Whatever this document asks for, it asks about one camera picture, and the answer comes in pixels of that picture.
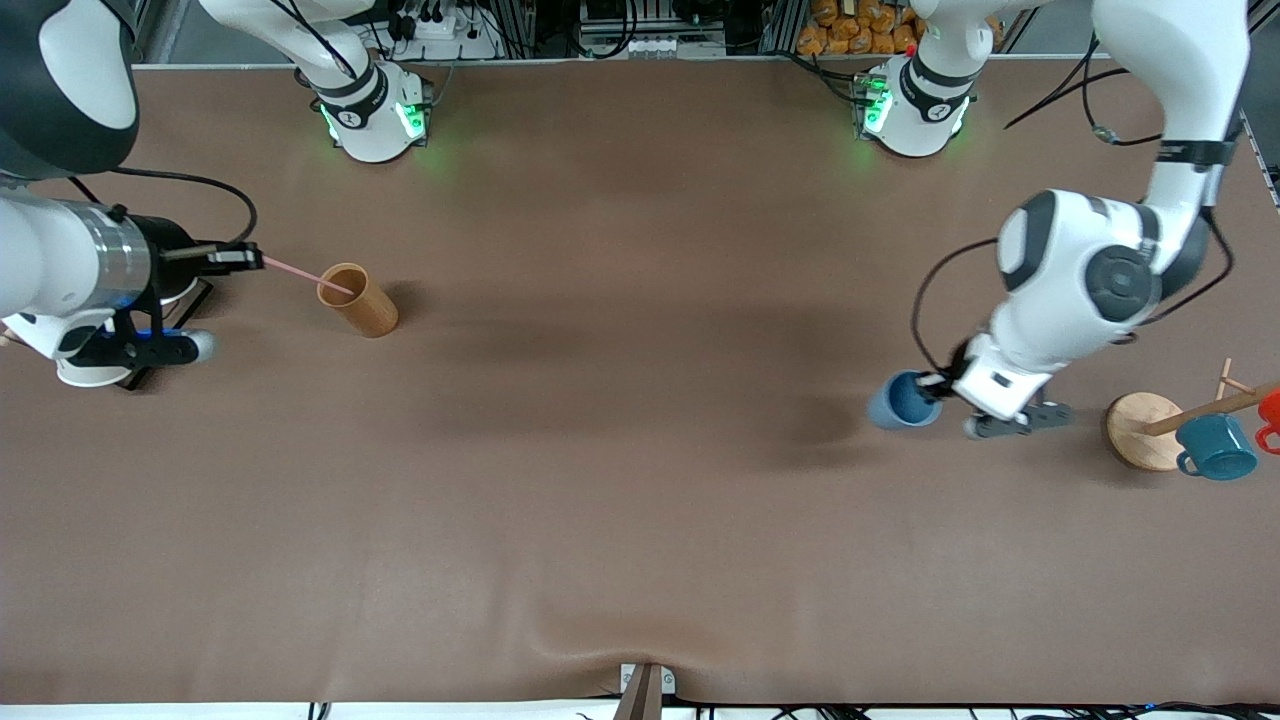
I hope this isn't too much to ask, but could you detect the blue cup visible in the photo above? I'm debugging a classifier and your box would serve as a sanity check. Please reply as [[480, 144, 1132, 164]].
[[866, 370, 945, 432]]

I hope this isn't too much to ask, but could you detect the pink chopstick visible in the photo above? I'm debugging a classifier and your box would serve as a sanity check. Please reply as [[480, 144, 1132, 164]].
[[260, 255, 356, 297]]

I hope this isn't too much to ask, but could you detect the bamboo cylinder chopstick holder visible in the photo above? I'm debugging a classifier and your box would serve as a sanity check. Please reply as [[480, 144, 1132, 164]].
[[316, 262, 400, 339]]

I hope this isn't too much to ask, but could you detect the wooden mug tree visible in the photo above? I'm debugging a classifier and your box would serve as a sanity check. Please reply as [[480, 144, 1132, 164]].
[[1105, 358, 1280, 472]]

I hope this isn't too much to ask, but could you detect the teal mug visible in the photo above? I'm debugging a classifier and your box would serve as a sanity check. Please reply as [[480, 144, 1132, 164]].
[[1175, 413, 1260, 482]]

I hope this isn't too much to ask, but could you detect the white power strip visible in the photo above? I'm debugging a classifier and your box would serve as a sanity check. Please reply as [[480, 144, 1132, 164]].
[[398, 8, 483, 49]]

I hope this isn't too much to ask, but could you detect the bag of orange bread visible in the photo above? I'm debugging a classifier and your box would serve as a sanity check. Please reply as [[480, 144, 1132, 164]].
[[798, 0, 926, 57]]

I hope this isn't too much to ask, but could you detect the metal table clamp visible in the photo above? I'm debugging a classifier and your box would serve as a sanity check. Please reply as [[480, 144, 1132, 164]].
[[618, 662, 677, 720]]

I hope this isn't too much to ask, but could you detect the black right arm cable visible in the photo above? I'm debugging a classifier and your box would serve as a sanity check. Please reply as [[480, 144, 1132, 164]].
[[65, 168, 259, 251]]

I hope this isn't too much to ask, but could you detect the black wire cup rack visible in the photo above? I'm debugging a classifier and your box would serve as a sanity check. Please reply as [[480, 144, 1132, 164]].
[[118, 280, 214, 393]]

